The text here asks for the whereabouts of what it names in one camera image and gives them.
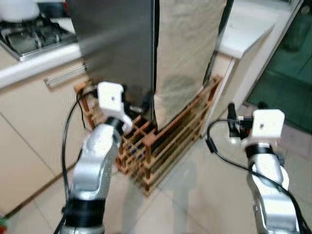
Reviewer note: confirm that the small dark grey fridge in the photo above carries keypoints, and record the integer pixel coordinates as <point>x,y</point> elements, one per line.
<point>117,39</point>

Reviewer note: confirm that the pink floor mat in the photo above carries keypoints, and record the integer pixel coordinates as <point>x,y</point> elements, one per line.
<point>300,141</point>

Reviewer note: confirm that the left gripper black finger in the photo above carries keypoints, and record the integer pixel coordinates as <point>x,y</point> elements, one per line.
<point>146,102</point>
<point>125,90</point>

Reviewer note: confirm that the white cooking pot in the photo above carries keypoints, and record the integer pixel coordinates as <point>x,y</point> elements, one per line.
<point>17,9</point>

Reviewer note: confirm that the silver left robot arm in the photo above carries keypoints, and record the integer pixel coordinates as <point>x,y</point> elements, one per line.
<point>95,161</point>

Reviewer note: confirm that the steel gas hob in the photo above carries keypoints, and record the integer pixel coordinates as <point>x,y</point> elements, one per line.
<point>34,39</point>

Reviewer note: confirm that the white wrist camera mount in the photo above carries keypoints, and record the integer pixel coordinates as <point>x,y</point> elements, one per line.
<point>265,126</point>
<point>109,97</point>

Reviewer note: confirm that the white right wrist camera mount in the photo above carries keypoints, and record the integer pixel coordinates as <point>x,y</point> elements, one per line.
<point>265,126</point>

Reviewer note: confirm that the large beige ribbed cloth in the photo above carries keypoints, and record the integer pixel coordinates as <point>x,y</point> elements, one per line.
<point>190,53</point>

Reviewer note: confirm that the wooden wine rack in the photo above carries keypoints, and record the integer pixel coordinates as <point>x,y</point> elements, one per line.
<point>170,141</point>

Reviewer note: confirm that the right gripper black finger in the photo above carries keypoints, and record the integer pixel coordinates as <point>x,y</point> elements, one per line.
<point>263,106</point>
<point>233,119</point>

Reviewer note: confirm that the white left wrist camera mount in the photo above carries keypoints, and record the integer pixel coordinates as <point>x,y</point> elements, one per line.
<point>109,97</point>

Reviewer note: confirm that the white counter unit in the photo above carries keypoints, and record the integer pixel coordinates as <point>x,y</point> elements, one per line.
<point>253,29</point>

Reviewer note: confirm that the glass sliding door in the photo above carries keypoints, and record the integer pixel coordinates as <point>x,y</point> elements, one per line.
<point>287,83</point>

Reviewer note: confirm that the beige kitchen cabinet white worktop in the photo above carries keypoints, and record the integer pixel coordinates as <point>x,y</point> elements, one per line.
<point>29,136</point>

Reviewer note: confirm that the dark cooking pot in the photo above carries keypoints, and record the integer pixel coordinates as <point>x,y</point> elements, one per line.
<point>51,7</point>

